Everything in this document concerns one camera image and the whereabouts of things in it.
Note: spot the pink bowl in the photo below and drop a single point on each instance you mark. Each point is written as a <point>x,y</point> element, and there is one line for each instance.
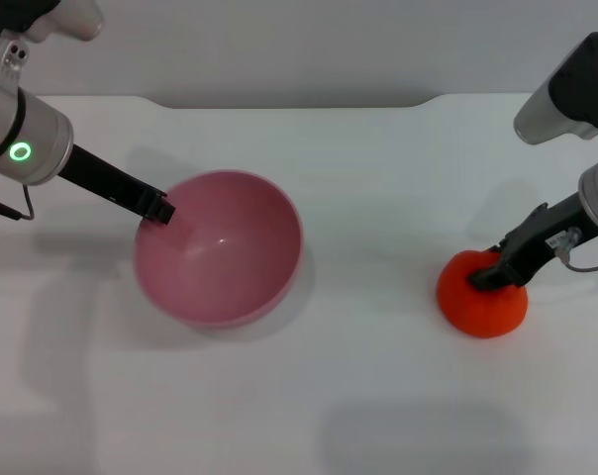
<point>229,277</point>

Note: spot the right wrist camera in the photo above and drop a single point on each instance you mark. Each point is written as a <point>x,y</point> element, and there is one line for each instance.
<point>571,84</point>

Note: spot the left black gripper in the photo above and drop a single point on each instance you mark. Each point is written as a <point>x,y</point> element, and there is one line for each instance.
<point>101,180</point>

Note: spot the orange plush fruit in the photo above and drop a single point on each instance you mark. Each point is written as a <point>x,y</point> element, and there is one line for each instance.
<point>482,314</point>

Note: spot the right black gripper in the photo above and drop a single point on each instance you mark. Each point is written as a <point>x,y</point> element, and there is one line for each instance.
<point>541,242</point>

